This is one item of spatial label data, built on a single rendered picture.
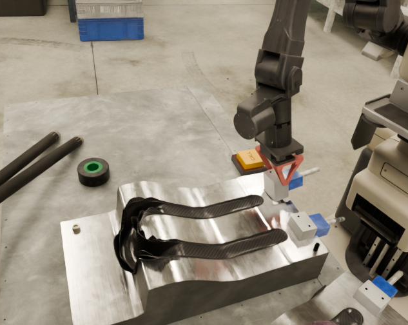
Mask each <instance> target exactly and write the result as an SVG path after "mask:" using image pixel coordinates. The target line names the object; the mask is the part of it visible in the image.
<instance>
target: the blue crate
mask: <svg viewBox="0 0 408 325"><path fill-rule="evenodd" d="M77 21H78V27H79V36H80V41H118V40H136V39H144V19H143V17H116V18H84V19H79V18H77Z"/></svg>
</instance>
